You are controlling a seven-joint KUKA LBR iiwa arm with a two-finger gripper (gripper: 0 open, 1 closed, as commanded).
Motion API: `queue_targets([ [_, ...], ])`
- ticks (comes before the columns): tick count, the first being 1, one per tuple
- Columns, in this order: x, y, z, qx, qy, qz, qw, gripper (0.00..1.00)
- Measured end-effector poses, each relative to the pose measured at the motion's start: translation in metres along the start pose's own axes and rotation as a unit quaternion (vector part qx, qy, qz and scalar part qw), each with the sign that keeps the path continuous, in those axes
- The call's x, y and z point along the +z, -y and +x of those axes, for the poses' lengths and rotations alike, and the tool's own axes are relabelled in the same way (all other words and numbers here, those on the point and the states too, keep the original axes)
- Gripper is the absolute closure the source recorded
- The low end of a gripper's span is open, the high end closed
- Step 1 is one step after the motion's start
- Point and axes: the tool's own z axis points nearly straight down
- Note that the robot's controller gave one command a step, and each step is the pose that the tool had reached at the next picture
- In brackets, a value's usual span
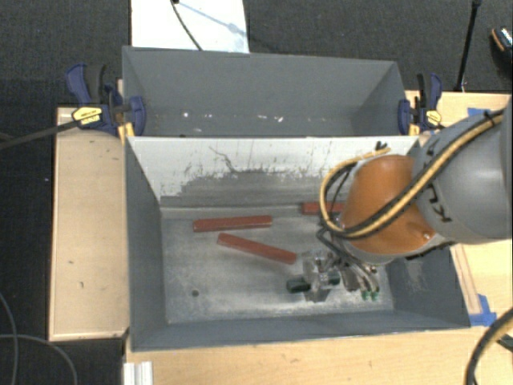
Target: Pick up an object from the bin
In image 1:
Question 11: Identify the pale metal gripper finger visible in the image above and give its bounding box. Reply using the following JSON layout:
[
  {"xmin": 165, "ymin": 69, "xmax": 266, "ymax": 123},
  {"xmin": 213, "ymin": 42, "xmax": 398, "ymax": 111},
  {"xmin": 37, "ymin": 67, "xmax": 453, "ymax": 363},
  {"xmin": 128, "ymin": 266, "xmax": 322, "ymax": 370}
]
[
  {"xmin": 305, "ymin": 282, "xmax": 334, "ymax": 304},
  {"xmin": 302, "ymin": 250, "xmax": 337, "ymax": 277}
]

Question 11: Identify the dark green block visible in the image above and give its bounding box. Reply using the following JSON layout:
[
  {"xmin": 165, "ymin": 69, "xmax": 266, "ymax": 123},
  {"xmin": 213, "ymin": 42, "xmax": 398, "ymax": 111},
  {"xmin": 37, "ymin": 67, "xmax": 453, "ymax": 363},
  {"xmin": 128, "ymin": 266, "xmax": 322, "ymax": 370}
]
[{"xmin": 285, "ymin": 272, "xmax": 341, "ymax": 295}]

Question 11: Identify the red-brown flat block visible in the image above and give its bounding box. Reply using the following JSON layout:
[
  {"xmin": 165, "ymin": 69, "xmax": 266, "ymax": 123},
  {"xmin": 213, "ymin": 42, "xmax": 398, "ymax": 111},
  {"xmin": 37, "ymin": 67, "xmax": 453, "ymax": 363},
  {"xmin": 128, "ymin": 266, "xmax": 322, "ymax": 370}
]
[
  {"xmin": 192, "ymin": 214, "xmax": 274, "ymax": 233},
  {"xmin": 301, "ymin": 201, "xmax": 346, "ymax": 217},
  {"xmin": 216, "ymin": 232, "xmax": 298, "ymax": 266}
]

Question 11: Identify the grey metal bin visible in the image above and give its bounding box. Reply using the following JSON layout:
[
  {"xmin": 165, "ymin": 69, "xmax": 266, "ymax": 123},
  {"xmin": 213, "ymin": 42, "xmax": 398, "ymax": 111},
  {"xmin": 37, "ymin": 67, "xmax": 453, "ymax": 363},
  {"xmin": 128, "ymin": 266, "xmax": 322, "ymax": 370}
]
[{"xmin": 120, "ymin": 45, "xmax": 472, "ymax": 353}]

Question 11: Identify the pale wood flat board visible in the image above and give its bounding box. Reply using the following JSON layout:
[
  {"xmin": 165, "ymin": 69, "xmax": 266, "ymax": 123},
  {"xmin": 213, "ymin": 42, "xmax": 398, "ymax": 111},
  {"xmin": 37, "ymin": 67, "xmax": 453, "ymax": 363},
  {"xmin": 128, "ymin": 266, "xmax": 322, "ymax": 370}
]
[{"xmin": 47, "ymin": 106, "xmax": 131, "ymax": 342}]

